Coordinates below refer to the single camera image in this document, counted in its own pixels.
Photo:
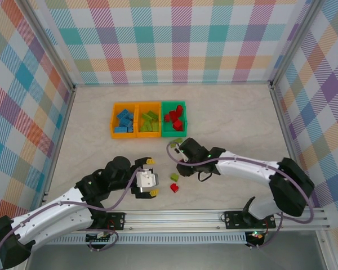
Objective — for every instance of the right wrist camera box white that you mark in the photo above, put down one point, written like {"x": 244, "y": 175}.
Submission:
{"x": 174, "y": 149}

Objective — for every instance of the large lime green lego plate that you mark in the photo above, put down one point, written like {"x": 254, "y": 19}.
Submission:
{"x": 146, "y": 127}

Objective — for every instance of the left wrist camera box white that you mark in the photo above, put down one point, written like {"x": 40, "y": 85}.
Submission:
{"x": 145, "y": 180}

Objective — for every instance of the aluminium frame leg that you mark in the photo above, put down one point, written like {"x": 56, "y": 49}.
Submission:
{"x": 326, "y": 253}

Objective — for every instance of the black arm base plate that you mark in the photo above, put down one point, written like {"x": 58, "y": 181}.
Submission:
{"x": 232, "y": 220}
{"x": 117, "y": 220}

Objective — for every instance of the green plastic bin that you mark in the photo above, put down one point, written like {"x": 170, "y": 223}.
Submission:
{"x": 173, "y": 134}

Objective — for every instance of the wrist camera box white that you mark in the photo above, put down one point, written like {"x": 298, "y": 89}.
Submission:
{"x": 174, "y": 149}
{"x": 145, "y": 180}

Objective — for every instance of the aluminium table end rail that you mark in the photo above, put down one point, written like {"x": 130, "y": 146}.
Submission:
{"x": 171, "y": 84}

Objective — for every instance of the small blue lego brick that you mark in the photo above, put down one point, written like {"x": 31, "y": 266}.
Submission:
{"x": 129, "y": 112}
{"x": 130, "y": 128}

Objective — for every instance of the small red lego brick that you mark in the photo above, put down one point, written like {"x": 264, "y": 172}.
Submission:
{"x": 174, "y": 187}
{"x": 166, "y": 117}

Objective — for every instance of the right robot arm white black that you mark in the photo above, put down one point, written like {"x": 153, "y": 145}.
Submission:
{"x": 293, "y": 185}

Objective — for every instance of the small controller circuit board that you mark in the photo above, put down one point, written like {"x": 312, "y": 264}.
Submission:
{"x": 256, "y": 235}
{"x": 100, "y": 236}

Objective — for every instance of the small lime green lego brick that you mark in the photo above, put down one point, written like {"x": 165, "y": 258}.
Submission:
{"x": 174, "y": 177}
{"x": 156, "y": 127}

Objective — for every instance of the orange plastic bin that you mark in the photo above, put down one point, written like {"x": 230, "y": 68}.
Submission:
{"x": 121, "y": 135}
{"x": 147, "y": 135}

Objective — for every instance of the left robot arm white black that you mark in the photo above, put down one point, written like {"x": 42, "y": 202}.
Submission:
{"x": 59, "y": 219}

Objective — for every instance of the aluminium table side rail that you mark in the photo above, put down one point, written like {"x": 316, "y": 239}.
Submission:
{"x": 63, "y": 126}
{"x": 284, "y": 126}

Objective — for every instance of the aluminium frame post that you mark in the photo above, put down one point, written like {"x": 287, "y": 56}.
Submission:
{"x": 295, "y": 42}
{"x": 50, "y": 46}

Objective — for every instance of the tall red lego brick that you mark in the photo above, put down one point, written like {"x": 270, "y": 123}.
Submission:
{"x": 179, "y": 109}

